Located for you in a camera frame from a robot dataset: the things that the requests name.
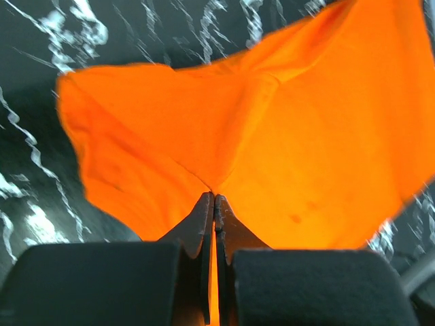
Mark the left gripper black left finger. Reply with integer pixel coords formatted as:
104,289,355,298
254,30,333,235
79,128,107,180
1,193,214,325

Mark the black marbled table mat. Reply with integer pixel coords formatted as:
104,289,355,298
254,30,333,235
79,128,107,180
1,1,434,272

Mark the orange t shirt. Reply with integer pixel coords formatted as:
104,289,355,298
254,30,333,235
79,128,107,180
57,1,434,249

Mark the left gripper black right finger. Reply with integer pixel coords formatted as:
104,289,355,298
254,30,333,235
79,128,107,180
215,196,418,325

